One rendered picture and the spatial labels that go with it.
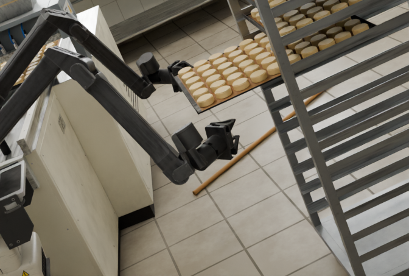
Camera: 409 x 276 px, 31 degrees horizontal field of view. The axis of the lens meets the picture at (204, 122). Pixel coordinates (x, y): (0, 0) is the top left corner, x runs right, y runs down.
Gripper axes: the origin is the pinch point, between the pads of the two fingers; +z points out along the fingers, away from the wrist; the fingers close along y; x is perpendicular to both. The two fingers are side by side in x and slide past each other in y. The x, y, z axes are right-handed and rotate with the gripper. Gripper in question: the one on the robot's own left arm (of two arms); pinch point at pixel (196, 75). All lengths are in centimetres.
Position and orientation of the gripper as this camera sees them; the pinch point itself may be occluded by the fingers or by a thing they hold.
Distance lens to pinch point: 259.4
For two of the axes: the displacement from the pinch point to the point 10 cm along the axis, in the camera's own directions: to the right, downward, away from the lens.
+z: 8.3, 0.2, -5.6
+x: -5.1, 4.4, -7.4
